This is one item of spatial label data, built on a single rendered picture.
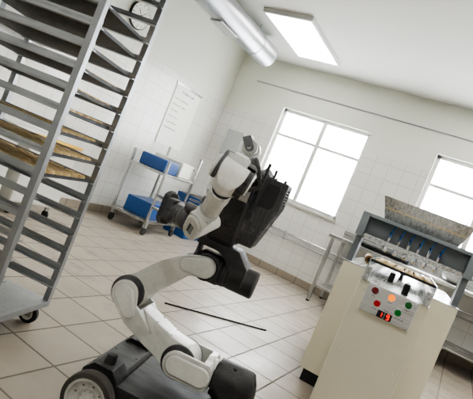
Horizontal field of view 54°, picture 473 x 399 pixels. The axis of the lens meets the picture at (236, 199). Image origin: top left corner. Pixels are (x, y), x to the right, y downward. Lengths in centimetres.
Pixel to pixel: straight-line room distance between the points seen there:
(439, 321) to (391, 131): 398
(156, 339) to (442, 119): 533
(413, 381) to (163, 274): 179
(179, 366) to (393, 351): 103
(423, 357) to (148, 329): 176
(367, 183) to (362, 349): 434
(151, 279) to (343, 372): 107
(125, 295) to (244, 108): 577
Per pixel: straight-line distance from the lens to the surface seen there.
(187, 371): 193
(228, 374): 194
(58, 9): 210
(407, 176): 649
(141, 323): 197
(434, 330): 309
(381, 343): 240
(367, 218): 307
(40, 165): 195
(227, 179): 136
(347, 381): 246
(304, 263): 665
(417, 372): 313
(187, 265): 186
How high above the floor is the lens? 105
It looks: 2 degrees down
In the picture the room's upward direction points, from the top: 22 degrees clockwise
